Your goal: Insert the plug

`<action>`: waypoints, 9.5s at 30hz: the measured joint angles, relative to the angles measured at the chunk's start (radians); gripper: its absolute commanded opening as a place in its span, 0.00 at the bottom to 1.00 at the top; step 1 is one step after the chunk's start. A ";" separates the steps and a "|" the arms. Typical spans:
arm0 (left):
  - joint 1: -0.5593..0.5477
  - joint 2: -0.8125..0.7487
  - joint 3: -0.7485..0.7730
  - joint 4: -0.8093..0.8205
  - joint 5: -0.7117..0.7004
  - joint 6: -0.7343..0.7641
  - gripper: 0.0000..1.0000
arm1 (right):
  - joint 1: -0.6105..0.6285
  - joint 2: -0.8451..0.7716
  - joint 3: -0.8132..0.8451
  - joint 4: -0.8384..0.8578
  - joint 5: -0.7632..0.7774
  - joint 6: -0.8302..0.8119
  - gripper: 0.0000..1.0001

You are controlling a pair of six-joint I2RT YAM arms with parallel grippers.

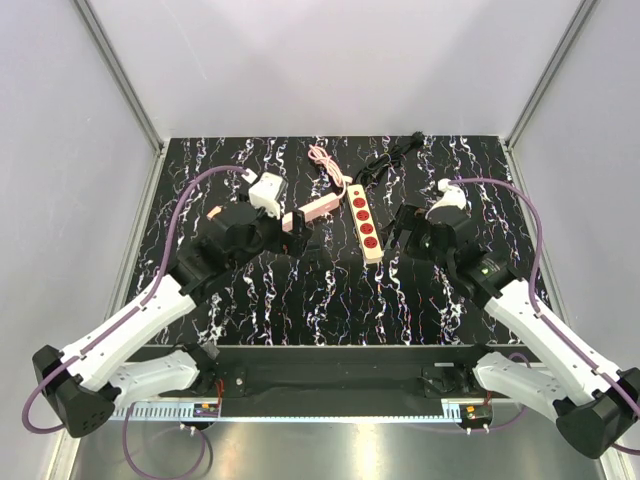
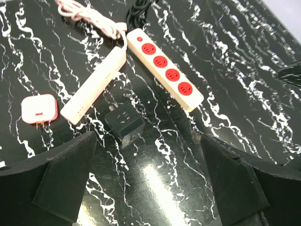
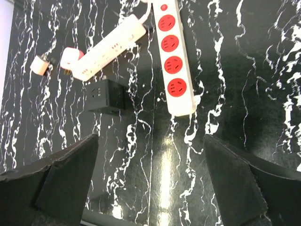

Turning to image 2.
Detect pink power strip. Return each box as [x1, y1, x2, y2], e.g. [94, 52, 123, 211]
[60, 47, 126, 125]

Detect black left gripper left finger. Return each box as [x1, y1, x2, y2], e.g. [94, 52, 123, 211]
[0, 131, 97, 226]

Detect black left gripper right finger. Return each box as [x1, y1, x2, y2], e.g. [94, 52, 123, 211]
[200, 135, 301, 226]

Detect black power cord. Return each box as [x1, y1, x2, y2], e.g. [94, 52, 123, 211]
[126, 0, 156, 31]

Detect black cube plug adapter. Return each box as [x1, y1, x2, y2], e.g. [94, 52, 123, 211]
[104, 101, 145, 146]

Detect pink white plug adapter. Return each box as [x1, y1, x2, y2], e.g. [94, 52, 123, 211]
[21, 94, 58, 128]

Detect pink power cord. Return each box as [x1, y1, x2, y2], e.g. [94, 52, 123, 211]
[54, 0, 128, 48]

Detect cream power strip red sockets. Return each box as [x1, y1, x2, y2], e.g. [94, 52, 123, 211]
[127, 28, 204, 112]

